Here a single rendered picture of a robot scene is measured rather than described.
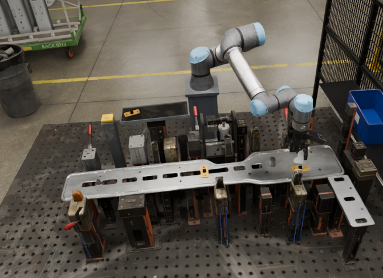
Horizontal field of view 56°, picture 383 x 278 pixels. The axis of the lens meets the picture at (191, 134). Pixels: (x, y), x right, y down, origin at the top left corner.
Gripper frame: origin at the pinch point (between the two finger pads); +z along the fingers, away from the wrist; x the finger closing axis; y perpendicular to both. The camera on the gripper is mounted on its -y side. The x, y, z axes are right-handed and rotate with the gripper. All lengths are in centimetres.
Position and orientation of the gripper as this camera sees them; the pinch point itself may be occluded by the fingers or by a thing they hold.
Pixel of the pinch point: (301, 159)
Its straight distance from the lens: 181.9
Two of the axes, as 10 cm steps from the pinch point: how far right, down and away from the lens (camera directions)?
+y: -9.9, 1.1, 0.1
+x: 0.6, 6.3, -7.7
